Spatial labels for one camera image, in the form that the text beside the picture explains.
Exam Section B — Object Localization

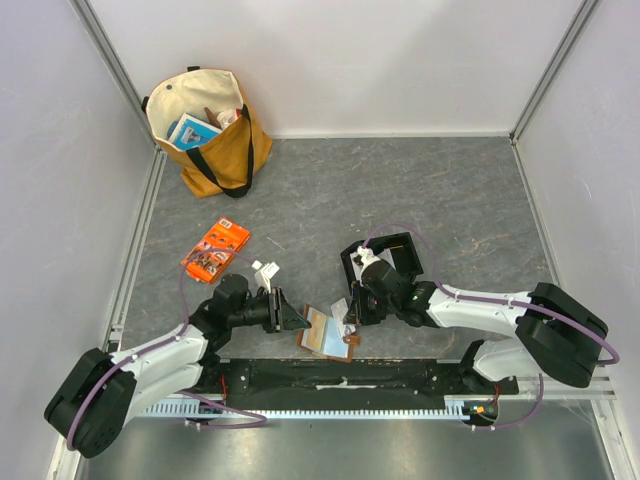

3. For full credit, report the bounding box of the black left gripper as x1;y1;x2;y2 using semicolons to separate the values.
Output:
228;286;311;333

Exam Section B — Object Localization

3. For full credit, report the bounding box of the black card box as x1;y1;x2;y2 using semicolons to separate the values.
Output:
340;232;424;285

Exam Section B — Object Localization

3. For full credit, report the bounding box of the white printed card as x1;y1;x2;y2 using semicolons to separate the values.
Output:
331;298;356;340

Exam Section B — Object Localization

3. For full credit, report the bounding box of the tan leather card holder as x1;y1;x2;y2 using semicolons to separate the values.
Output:
297;305;360;363

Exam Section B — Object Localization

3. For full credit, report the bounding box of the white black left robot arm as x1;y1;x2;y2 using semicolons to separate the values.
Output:
44;274;311;458

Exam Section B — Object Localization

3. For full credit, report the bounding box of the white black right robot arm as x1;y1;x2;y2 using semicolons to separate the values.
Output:
345;255;608;394

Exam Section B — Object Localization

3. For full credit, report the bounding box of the stack of white cards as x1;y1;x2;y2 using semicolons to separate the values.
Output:
350;252;364;282

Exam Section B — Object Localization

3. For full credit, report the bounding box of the orange product box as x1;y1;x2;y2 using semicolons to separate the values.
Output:
181;217;251;284

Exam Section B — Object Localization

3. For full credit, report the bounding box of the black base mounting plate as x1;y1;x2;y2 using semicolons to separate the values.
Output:
193;359;519;397

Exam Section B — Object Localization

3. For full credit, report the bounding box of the mustard yellow tote bag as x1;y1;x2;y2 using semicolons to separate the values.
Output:
141;67;272;198

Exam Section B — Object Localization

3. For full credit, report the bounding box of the blue book in bag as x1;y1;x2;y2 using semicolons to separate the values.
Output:
167;113;222;151

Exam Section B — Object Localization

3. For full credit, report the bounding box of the white item in bag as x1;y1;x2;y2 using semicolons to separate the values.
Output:
217;109;242;130

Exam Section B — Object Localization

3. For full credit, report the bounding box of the brown item in bag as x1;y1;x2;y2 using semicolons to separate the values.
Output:
204;107;221;129

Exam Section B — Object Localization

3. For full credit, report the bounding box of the white slotted cable duct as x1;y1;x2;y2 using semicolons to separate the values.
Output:
138;396;486;421

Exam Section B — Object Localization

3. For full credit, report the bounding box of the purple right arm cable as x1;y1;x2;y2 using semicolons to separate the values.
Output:
362;222;621;432

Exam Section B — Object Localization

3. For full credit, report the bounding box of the aluminium frame rail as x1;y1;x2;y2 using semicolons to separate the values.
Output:
70;0;166;353

